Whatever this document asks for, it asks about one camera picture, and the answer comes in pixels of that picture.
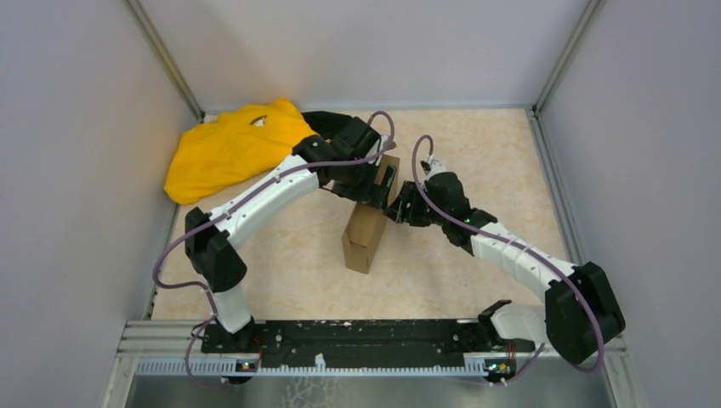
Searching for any yellow shirt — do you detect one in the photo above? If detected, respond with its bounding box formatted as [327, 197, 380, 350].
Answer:
[163, 98, 315, 205]

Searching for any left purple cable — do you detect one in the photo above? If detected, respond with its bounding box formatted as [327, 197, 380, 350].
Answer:
[152, 110, 396, 391]

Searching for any brown cardboard box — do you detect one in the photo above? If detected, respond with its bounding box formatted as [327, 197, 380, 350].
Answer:
[341, 155, 400, 275]

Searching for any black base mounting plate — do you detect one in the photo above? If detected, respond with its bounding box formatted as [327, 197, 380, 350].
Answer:
[201, 319, 535, 369]

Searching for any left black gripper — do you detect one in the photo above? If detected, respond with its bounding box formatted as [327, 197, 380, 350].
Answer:
[332, 156, 397, 212]

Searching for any black cloth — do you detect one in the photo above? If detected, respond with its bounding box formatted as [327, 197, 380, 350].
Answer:
[302, 110, 352, 141]

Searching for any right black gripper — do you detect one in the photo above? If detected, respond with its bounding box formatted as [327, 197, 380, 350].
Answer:
[384, 180, 449, 228]

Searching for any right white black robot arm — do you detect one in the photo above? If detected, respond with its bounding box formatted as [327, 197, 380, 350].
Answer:
[384, 172, 626, 365]

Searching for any aluminium frame rail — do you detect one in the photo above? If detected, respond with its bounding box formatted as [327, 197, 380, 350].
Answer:
[116, 318, 627, 377]

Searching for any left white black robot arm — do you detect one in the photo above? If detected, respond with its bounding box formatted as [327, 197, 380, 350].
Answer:
[185, 117, 397, 352]

